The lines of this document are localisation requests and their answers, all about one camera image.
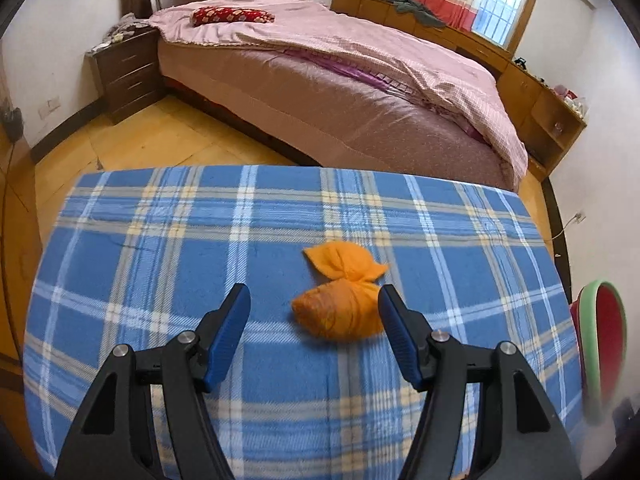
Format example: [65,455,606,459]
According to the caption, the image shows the long wooden cabinet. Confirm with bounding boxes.
[331,0,587,181]

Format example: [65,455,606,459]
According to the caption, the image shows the dark wooden nightstand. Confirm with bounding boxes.
[89,27,168,125]

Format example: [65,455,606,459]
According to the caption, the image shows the white and pink containers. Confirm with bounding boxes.
[552,85,588,116]

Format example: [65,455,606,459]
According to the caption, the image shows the wooden wardrobe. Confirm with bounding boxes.
[0,130,43,396]

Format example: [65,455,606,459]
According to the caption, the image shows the blue plaid tablecloth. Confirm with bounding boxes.
[22,165,588,480]

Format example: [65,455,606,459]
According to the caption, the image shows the bed with pink blanket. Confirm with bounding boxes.
[149,0,529,181]

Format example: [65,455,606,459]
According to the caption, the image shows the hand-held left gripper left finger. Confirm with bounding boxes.
[55,282,252,480]

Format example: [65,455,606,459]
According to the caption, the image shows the bed with mauve bedspread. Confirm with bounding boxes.
[157,42,528,193]

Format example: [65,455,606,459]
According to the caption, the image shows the red floral pillow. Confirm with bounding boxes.
[191,6,276,26]

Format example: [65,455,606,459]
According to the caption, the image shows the black plug with cable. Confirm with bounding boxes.
[0,107,23,143]

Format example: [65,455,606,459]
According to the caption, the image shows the barred window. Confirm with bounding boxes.
[470,0,531,51]

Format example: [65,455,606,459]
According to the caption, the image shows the red basin with green rim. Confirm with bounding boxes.
[570,281,628,423]

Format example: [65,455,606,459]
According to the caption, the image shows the clutter on nightstand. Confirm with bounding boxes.
[102,12,151,46]

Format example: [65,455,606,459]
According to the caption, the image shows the grey clothes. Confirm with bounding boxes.
[385,0,447,28]

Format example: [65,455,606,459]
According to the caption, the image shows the wall socket with white cable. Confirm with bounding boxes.
[552,211,587,241]

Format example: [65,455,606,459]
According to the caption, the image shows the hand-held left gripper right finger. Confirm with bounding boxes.
[377,284,583,480]

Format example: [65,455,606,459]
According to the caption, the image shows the orange bundle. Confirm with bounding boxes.
[291,241,388,343]

